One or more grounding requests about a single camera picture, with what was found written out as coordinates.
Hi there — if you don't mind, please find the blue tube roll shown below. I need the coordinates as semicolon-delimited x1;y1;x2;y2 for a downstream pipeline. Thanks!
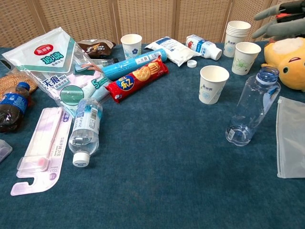
102;48;167;81

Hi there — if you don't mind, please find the small white blue milk bottle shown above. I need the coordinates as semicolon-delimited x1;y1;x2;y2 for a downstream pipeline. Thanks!
185;34;223;61

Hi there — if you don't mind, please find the woven round coaster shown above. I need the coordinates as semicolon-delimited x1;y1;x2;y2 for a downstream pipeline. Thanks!
0;73;39;96

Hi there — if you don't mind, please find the blue table cloth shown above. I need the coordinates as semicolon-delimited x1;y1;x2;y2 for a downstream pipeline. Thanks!
0;42;305;229

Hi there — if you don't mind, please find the clear bottle with blue neck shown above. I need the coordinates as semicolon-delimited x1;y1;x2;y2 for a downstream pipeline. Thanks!
225;66;282;147

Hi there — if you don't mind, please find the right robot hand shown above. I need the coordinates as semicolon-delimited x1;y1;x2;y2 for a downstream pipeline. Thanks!
251;0;305;42

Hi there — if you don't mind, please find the pastel cleaning cloth package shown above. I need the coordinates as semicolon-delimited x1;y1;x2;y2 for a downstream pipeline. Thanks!
28;62;112;117

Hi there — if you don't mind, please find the white milk pouch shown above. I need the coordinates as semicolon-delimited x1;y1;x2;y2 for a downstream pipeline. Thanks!
144;36;203;67

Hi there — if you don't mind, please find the water bottle with white cap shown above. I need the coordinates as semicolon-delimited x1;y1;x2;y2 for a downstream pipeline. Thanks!
68;97;103;168

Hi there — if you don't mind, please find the brown chocolate snack package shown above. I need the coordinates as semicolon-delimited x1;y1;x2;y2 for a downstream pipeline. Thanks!
76;39;117;59

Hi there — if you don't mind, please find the small clear purple box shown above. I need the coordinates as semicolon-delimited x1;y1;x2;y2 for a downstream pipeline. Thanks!
0;139;13;164

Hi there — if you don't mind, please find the white green glass cloth bag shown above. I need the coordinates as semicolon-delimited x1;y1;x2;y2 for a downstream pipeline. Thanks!
1;26;78;73

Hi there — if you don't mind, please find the paper cup with green flower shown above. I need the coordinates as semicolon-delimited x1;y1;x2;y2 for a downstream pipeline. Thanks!
231;42;262;76

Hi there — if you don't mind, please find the paper cup top right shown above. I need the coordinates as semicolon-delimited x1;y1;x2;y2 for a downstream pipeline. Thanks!
223;21;252;58

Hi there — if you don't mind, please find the pink toothbrush package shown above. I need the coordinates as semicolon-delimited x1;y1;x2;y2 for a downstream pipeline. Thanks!
10;106;73;197

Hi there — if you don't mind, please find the woven bamboo folding screen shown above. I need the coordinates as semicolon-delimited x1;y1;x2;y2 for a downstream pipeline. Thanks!
225;0;282;43
0;0;233;48

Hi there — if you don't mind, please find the small cola bottle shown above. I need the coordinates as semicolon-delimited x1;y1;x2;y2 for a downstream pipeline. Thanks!
0;82;31;134

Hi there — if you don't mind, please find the paper cup with pale print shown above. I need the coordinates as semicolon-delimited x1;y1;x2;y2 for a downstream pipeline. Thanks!
199;65;230;105

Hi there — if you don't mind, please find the yellow plush duck toy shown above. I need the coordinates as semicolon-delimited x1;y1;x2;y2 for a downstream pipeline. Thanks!
261;37;305;93

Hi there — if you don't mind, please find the frosted zip bag with rolls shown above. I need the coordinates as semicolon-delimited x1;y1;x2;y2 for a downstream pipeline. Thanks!
276;95;305;179

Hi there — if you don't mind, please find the paper cup with blue flower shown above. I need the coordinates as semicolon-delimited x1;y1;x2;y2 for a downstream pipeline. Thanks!
120;33;143;60

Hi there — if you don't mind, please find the red cracker package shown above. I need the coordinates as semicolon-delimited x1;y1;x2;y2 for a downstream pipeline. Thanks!
105;55;169;104

